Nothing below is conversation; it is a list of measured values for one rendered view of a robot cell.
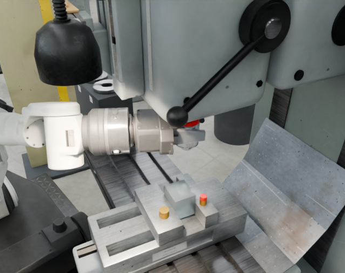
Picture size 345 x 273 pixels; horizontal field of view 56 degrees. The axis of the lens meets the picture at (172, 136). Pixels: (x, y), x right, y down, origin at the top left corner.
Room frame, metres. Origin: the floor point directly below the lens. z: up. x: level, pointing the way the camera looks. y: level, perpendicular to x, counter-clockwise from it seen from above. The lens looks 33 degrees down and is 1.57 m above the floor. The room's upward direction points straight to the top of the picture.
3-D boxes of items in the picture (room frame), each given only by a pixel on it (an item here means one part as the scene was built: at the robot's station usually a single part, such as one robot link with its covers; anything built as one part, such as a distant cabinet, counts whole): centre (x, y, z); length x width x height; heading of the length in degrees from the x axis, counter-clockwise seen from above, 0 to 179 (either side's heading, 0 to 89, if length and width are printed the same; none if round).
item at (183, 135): (0.50, -0.03, 1.24); 0.06 x 0.02 x 0.03; 96
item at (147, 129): (0.52, 0.06, 1.24); 0.13 x 0.12 x 0.10; 6
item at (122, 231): (0.54, 0.01, 0.98); 0.35 x 0.15 x 0.11; 115
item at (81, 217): (0.89, 0.35, 0.50); 0.20 x 0.05 x 0.20; 41
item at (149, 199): (0.53, 0.03, 1.02); 0.15 x 0.06 x 0.04; 25
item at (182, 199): (0.55, -0.02, 1.03); 0.06 x 0.05 x 0.06; 25
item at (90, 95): (1.02, 0.24, 1.03); 0.22 x 0.12 x 0.20; 35
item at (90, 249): (0.46, 0.19, 0.97); 0.04 x 0.02 x 0.02; 115
